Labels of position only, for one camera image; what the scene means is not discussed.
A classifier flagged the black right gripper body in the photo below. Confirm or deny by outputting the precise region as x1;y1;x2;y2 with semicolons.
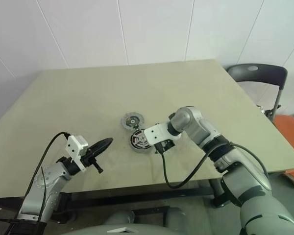
153;139;176;155

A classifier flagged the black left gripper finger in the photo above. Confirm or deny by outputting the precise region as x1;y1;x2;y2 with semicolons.
89;137;114;152
92;139;114;158

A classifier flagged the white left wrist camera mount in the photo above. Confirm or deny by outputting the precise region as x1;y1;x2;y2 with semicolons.
65;135;89;171

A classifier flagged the black table frame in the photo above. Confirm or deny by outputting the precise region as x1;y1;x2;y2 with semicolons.
49;180;233;225

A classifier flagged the motor stator with copper windings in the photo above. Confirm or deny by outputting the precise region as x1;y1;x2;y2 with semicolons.
129;129;154;154

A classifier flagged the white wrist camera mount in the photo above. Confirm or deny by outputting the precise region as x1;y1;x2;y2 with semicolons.
144;122;181;148
65;135;89;171

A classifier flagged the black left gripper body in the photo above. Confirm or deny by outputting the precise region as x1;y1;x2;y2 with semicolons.
80;147;105;174

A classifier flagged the round grey motor cover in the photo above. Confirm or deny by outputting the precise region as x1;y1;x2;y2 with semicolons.
120;111;145;133

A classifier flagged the dark grey rounded hump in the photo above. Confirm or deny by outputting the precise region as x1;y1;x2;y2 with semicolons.
104;210;135;225
161;207;187;227

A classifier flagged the grey rounded body shell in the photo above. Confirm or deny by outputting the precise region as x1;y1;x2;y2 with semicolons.
61;220;241;235

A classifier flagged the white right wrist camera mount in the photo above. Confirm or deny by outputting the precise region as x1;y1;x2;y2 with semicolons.
144;122;181;148

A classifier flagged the black folding chair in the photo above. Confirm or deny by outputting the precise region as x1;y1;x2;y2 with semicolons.
226;63;289;118

